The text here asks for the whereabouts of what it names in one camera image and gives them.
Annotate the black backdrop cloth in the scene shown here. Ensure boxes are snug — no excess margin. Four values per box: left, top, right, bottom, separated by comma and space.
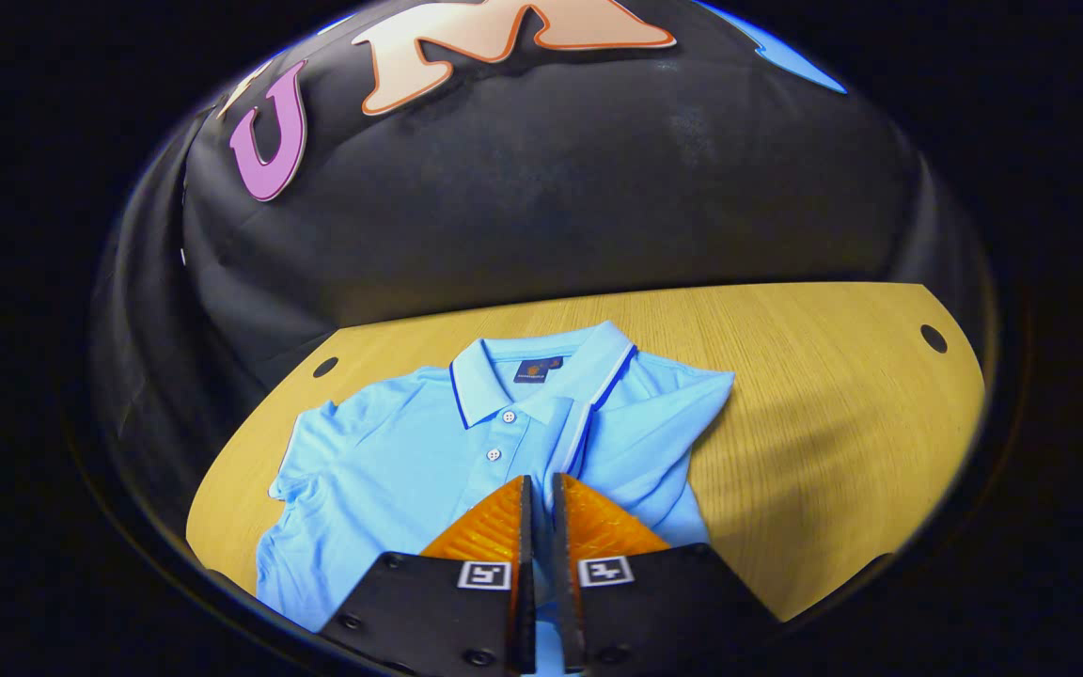
90, 0, 998, 537

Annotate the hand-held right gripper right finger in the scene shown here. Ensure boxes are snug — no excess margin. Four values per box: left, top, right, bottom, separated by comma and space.
551, 472, 782, 676

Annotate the light blue polo T-shirt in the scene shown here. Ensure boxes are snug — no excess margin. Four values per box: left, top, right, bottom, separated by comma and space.
255, 320, 738, 677

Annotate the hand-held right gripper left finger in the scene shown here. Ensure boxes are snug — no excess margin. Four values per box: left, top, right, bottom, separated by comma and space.
319, 473, 538, 677

